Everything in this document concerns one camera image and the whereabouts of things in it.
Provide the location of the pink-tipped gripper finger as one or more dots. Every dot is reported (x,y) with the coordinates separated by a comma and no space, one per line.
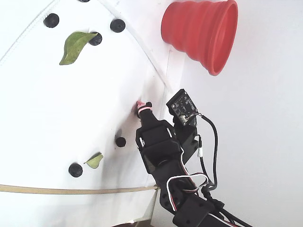
(148,116)

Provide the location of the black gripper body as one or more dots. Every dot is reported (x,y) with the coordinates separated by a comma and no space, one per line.
(155,135)

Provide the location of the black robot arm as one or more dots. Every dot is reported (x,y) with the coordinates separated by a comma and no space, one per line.
(175,179)

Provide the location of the red collapsible silicone cup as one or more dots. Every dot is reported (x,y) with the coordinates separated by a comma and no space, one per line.
(196,30)

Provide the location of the green leaf with stem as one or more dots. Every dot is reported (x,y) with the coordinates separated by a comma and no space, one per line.
(94,162)

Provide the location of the large dark blueberry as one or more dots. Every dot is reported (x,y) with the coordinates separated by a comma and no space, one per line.
(75,169)

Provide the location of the large green leaf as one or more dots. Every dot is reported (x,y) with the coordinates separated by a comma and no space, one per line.
(73,46)

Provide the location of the long wooden stick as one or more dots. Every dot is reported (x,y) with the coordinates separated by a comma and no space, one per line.
(71,191)

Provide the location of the black camera circuit board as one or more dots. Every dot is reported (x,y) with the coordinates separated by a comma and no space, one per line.
(182,107)

